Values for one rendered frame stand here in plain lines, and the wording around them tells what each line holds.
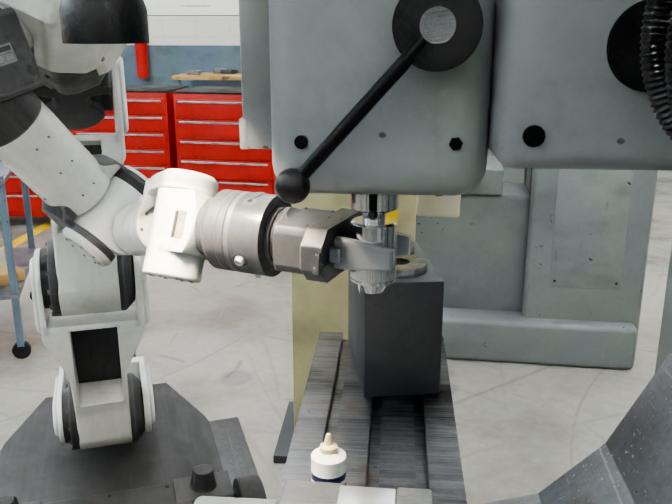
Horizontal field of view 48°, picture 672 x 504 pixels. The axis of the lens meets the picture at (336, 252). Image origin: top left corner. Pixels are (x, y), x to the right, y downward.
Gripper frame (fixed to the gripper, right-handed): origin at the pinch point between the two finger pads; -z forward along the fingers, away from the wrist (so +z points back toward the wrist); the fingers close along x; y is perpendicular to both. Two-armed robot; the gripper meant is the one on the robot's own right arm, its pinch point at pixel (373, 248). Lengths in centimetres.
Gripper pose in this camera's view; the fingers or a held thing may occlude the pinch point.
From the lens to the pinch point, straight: 77.5
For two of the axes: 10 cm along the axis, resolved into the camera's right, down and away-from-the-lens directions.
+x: 3.9, -2.7, 8.8
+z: -9.2, -1.2, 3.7
